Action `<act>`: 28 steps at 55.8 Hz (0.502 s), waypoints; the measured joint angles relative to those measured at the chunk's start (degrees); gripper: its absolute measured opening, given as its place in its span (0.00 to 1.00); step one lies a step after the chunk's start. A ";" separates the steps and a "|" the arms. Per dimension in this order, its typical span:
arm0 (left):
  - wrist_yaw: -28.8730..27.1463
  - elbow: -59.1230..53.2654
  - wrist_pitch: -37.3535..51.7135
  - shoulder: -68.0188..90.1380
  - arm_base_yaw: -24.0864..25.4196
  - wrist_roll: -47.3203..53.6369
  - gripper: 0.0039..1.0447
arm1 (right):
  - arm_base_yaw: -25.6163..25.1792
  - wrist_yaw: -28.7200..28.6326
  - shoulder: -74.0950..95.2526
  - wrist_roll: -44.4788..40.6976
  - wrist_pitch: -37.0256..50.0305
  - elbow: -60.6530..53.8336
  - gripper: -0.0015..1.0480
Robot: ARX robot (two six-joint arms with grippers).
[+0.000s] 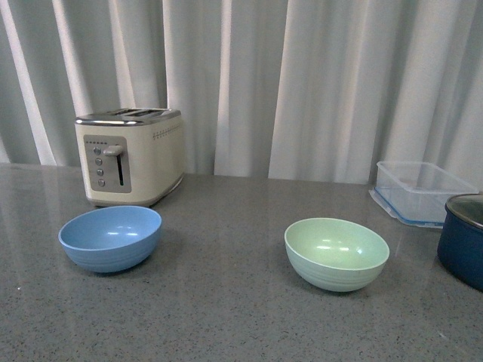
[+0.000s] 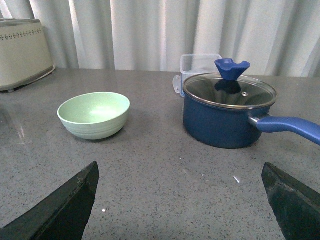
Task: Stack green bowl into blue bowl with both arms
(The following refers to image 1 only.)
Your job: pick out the green plastic bowl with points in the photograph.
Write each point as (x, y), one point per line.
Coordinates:
(335, 254)

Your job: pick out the blue plastic bowl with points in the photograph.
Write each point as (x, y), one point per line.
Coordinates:
(111, 239)

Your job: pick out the cream two-slot toaster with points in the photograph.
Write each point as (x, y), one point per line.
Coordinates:
(130, 156)

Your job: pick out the white pleated curtain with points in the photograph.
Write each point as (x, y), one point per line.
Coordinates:
(310, 90)

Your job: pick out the clear plastic food container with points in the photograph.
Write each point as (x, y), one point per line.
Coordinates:
(415, 193)

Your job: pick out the dark blue pot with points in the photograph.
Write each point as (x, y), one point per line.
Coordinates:
(460, 249)

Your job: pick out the glass pot lid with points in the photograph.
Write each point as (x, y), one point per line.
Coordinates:
(467, 208)

